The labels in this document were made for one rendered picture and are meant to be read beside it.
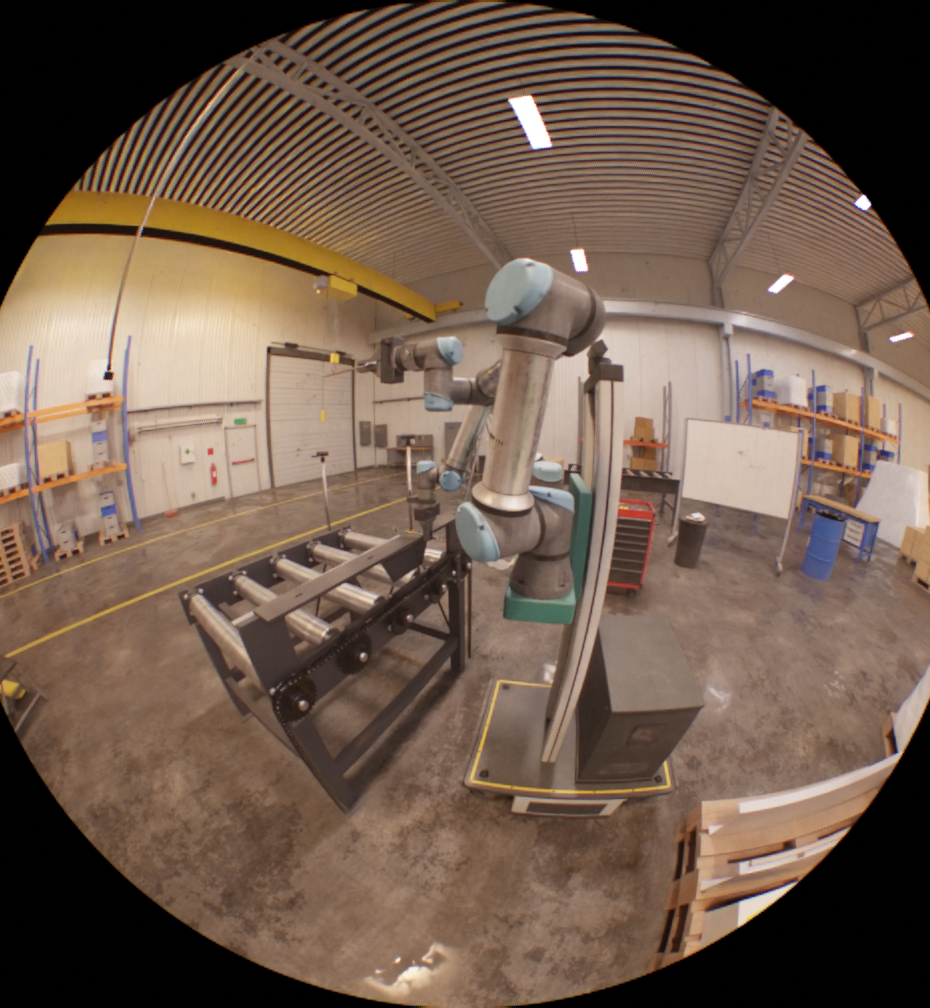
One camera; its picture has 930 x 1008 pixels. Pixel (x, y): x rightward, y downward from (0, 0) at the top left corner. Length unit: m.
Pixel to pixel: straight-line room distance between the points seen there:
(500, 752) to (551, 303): 1.52
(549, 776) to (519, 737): 0.25
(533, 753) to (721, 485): 4.40
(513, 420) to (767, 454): 4.73
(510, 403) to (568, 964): 1.85
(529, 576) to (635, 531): 2.41
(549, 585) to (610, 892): 1.46
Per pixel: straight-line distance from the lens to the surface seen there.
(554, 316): 0.48
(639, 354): 11.29
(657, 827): 1.86
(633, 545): 3.07
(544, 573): 0.67
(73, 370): 10.18
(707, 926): 1.52
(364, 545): 2.14
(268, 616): 0.90
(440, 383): 0.78
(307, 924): 1.73
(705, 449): 5.06
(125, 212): 7.65
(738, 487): 5.06
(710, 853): 1.60
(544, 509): 0.62
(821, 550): 5.50
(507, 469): 0.51
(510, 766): 1.47
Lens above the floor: 1.61
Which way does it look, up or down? 14 degrees down
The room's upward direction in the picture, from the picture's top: straight up
